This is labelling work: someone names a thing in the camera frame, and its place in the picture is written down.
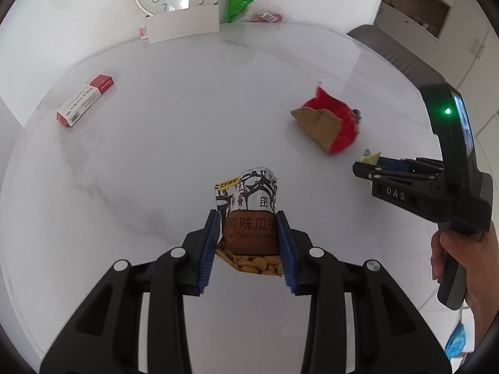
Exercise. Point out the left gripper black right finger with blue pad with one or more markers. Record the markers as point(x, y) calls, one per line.
point(390, 334)

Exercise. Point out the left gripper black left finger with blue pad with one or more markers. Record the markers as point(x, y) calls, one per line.
point(102, 336)

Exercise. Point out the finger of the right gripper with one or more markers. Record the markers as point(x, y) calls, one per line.
point(412, 167)
point(369, 173)

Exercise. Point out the yellow paper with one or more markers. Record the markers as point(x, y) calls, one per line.
point(370, 158)

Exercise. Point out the sunflower seed snack bag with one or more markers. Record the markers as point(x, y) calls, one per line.
point(247, 206)

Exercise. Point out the person's right hand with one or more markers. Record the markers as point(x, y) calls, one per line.
point(480, 259)

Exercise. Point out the red and brown cardboard box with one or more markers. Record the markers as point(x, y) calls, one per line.
point(329, 121)

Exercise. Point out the blue plastic bag on floor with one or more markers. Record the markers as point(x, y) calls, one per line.
point(456, 342)

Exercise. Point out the grey chair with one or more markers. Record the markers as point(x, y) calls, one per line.
point(417, 71)

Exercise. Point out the small red wrapper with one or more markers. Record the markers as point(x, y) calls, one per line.
point(266, 14)

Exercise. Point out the white paper card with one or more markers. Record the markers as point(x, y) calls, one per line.
point(182, 23)

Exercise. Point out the red white medicine box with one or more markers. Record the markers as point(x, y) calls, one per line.
point(85, 97)

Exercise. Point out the small red white item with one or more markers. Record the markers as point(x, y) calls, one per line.
point(143, 31)

